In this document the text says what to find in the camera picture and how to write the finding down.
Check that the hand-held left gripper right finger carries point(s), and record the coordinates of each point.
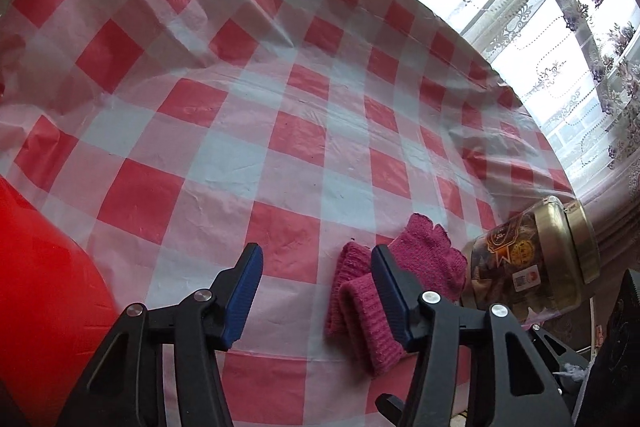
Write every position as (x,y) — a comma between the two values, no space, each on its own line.
(392,294)

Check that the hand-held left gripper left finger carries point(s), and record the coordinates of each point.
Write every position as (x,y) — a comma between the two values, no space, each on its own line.
(245,292)

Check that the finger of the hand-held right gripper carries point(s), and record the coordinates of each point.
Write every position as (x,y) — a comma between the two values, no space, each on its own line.
(555,349)

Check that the magenta knitted glove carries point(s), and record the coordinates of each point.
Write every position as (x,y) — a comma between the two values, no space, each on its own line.
(430,252)
(370,332)

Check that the white fluff tuft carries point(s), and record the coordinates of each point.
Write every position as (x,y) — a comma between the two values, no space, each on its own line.
(572,372)

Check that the glass jar with metal lid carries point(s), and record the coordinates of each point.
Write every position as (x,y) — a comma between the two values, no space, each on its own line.
(530,257)

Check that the pink curtain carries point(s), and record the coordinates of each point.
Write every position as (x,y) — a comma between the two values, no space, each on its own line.
(615,217)

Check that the red checked plastic tablecloth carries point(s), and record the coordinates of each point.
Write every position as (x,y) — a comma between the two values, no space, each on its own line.
(250,107)

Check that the red plastic thermos jug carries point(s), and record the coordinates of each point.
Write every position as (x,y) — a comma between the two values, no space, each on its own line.
(45,282)

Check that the white lace curtain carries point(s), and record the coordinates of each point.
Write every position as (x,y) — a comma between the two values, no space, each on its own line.
(550,32)

